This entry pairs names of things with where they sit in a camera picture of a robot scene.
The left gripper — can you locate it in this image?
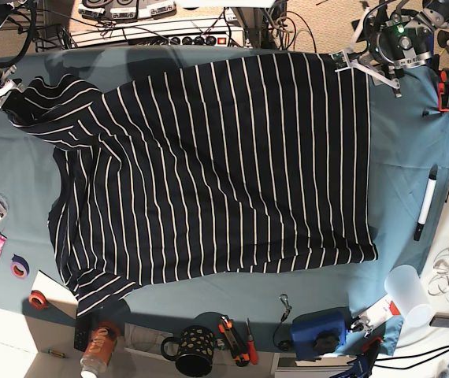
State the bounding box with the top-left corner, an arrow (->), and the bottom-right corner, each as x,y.
330,3 -> 402,98

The navy white striped t-shirt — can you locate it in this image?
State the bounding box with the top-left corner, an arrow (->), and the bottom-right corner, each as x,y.
2,53 -> 378,316

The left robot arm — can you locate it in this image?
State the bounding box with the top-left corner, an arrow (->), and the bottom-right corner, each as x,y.
330,1 -> 449,98

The teal table cloth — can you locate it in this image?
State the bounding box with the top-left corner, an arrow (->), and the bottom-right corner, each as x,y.
0,67 -> 449,351

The red black table clamp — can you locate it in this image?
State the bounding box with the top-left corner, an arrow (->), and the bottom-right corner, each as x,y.
437,69 -> 449,113

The white power strip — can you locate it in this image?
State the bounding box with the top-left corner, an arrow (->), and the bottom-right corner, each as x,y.
71,16 -> 248,47

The purple tape roll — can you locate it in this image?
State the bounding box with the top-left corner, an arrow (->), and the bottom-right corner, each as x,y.
10,254 -> 30,279

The white black marker pen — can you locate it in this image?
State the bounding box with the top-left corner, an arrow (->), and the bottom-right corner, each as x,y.
414,165 -> 438,241

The white paper sheet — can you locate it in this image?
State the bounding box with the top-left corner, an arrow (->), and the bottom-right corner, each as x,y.
32,270 -> 77,307

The orange tape roll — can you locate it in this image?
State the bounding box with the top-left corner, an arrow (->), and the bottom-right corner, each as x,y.
28,290 -> 49,310

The translucent plastic cup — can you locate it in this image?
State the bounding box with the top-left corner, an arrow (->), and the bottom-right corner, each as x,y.
384,265 -> 433,328

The black remote control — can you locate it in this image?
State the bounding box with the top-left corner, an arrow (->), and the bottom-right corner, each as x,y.
74,314 -> 92,352

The white red card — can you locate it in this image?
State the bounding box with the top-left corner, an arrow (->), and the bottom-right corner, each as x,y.
357,295 -> 400,329

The orange drink bottle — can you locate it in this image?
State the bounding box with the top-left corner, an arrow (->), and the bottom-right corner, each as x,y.
80,321 -> 121,378

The blue clamp device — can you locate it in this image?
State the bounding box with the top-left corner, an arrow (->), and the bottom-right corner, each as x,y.
290,311 -> 348,361

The grey flat adapter box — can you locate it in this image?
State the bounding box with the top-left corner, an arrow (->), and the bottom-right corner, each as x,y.
429,313 -> 449,328

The orange black utility knife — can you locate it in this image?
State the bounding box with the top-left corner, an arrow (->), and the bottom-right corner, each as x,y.
218,315 -> 250,367

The black mug with yellow leaves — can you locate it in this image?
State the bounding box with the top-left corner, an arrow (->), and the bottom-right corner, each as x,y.
160,325 -> 216,377

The black lanyard with carabiner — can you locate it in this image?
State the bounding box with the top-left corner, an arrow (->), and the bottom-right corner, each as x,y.
273,293 -> 293,353

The red handled screwdriver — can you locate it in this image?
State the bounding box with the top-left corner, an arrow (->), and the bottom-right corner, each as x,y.
246,319 -> 258,365

